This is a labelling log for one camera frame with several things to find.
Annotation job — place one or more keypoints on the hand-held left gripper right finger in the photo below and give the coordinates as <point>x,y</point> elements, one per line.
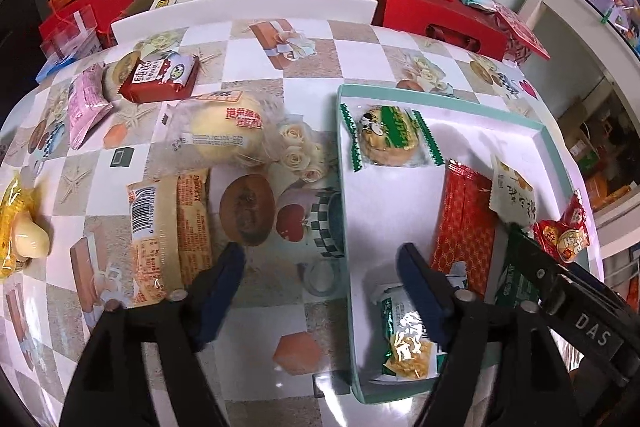
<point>422,294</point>

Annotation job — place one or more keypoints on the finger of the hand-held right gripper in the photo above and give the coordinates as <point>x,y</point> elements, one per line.
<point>532,259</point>

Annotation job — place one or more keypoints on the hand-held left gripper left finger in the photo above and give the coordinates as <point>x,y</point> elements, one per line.
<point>222,289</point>

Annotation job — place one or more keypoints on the red candy packet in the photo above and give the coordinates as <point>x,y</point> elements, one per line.
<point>562,232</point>

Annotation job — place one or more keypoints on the white green corn snack packet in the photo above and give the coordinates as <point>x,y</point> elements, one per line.
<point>405,347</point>

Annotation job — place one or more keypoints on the cream snack packet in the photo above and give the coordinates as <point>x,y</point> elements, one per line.
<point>515,192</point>

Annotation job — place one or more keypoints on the red gold-patterned snack packet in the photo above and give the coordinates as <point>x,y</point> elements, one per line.
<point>462,227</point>

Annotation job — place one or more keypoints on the orange bread packet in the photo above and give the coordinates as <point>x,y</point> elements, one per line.
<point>165,232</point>

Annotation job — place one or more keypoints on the shallow teal cardboard tray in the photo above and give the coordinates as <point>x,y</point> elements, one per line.
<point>475,127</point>

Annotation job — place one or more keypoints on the round bun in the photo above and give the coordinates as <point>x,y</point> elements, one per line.
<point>227,129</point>

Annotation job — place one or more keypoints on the green-edged cookie packet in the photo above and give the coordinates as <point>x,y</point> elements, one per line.
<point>390,134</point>

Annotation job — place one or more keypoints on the pale yellow pudding cup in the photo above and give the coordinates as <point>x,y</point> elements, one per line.
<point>30,237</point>

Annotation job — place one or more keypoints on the red milk snack packet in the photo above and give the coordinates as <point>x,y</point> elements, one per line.
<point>157,79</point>

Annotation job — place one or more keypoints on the pink snack packet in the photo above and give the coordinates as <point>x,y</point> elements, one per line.
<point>87,107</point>

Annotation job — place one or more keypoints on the yellow soft bread packet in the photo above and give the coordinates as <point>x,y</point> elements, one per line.
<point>12,197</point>

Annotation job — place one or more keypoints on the orange cardboard box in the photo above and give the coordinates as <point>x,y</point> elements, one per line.
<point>607,192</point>

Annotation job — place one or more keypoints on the brown cardboard box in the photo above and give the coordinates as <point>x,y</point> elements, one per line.
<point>575,122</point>

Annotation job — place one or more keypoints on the red patterned box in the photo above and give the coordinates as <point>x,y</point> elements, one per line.
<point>520,34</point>

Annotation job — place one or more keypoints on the pile of colourful toys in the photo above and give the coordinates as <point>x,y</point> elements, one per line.
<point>622,7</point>

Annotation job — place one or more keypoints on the large red gift box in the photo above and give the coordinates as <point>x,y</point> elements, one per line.
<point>425,2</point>

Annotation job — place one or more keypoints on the white cardboard box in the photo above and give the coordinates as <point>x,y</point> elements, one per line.
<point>240,9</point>

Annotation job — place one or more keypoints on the clear plastic box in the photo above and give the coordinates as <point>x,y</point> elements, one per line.
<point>70,32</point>

